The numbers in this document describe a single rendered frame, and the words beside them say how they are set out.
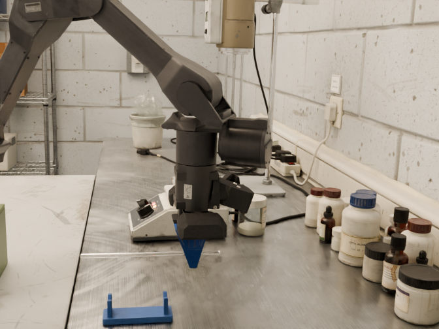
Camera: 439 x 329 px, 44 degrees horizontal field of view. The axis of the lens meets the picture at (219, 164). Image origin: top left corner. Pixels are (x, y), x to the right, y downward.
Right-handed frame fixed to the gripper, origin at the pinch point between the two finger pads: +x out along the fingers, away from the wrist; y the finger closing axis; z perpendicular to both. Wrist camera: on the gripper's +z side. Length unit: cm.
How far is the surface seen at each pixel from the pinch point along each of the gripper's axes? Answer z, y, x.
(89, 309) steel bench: -15.0, 3.4, 11.3
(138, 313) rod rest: -7.9, -0.5, 10.2
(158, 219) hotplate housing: -3.1, 31.7, 6.4
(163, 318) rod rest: -4.2, -1.7, 10.6
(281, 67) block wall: 49, 132, -22
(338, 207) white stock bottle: 34.9, 31.6, 4.3
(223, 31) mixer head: 16, 71, -32
